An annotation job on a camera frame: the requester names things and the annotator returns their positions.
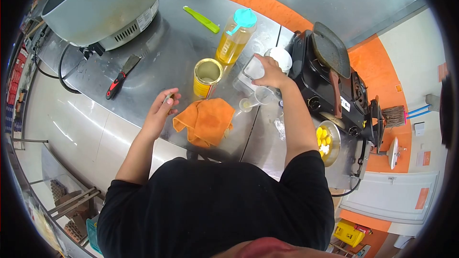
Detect clear plastic measuring cup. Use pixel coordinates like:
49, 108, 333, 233
239, 86, 275, 113

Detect person's left index finger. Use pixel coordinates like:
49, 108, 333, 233
157, 87, 179, 103

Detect black gas stove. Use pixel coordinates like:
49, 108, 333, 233
288, 30, 376, 141

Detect brush with pink-blue handle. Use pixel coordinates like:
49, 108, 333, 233
381, 104, 431, 128

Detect person's right hand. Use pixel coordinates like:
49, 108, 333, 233
251, 54, 292, 90

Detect full shop shelf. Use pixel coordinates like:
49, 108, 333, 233
4, 41, 31, 151

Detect yellow plastic box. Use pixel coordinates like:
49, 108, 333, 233
333, 220, 366, 248

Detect stack of egg trays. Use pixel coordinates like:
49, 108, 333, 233
49, 178, 91, 244

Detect large grey electric pot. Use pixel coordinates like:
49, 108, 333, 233
41, 0, 169, 52

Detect metal bowl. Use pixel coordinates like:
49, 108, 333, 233
315, 120, 341, 168

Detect oil bottle with teal lid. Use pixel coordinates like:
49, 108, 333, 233
215, 8, 258, 65

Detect black gas hose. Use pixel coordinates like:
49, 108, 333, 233
331, 139, 368, 198

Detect orange cloth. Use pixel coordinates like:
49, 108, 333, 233
172, 98, 236, 148

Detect heap of egg yolks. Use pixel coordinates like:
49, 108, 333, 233
316, 126, 333, 157

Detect white wall sink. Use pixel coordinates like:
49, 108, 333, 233
387, 136, 400, 170

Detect clear plastic container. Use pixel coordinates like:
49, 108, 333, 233
233, 54, 267, 94

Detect scraper with red-black handle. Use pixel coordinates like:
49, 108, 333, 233
105, 54, 142, 100

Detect person's body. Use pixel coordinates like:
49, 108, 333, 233
97, 150, 336, 258

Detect white bowl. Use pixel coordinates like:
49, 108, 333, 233
265, 47, 293, 75

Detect green plastic knife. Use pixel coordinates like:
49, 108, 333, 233
182, 6, 221, 34

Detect person's right fingers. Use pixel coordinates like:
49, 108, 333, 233
253, 54, 279, 70

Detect black power cable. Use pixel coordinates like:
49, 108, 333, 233
33, 42, 105, 95

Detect person's left hand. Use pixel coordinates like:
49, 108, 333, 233
143, 87, 182, 140

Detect teal plastic crate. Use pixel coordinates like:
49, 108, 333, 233
85, 218, 103, 256

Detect open yellow tin can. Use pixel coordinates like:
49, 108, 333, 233
193, 58, 224, 99

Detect crumpled clear plastic wrap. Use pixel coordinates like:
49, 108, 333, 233
274, 118, 286, 141

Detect square griddle pan, brown handle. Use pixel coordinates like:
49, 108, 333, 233
311, 21, 351, 119

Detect white door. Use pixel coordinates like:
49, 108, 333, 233
339, 171, 440, 226

